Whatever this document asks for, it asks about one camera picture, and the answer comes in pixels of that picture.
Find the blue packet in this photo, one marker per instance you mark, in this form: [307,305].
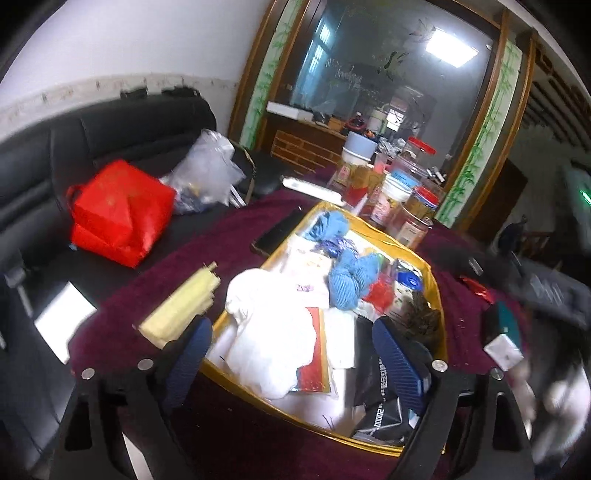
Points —
[410,279]

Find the white paper sheet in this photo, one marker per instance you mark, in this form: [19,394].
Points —
[64,318]

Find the grey white fabric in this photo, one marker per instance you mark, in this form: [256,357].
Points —
[563,401]

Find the blue white shiny bag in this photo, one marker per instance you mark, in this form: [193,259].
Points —
[334,247]

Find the white printed packet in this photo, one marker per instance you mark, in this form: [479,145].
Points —
[309,272]

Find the red gold gift box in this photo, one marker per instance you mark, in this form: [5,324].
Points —
[355,184]

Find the light blue knit glove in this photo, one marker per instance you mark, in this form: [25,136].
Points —
[351,277]

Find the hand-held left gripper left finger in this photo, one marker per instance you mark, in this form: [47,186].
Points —
[184,364]

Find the small jar with red lid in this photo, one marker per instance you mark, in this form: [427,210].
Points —
[425,201]

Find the black sofa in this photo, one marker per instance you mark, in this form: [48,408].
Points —
[46,152]

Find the long white tube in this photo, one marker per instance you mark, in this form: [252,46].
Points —
[314,189]

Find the white cloth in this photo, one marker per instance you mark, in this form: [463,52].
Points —
[268,332]

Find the white box with yellow rim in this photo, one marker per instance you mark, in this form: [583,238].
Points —
[334,408]

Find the red mesh bag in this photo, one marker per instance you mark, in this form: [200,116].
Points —
[383,293]

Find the small white box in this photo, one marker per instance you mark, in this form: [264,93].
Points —
[503,353]

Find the wooden counter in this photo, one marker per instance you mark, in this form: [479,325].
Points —
[304,145]

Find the black phone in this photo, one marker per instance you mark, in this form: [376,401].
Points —
[277,233]

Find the red foil wrapper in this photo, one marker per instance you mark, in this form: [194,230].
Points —
[475,286]

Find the red paper gift bag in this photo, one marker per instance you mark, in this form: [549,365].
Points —
[120,212]

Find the teal box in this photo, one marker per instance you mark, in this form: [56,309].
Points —
[505,323]

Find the pale yellow bundle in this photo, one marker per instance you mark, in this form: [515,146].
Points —
[180,304]

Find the wooden stair railing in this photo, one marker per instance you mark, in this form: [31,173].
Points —
[538,240]

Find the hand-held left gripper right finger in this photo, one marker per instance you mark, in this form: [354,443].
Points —
[401,369]

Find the light blue cloth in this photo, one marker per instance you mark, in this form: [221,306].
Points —
[330,226]

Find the red gold card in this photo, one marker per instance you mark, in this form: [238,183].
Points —
[314,355]

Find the large clear plastic bag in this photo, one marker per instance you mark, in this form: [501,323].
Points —
[207,170]

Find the clear jar with label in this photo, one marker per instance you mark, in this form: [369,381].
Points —
[411,226]

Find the clear jar with red lid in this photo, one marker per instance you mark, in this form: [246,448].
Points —
[418,154]

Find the black snack bag crab print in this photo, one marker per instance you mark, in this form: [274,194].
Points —
[374,415]

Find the blue lid plastic container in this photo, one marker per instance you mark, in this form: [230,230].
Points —
[399,184]

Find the light blue basin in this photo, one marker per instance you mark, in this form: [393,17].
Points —
[360,145]

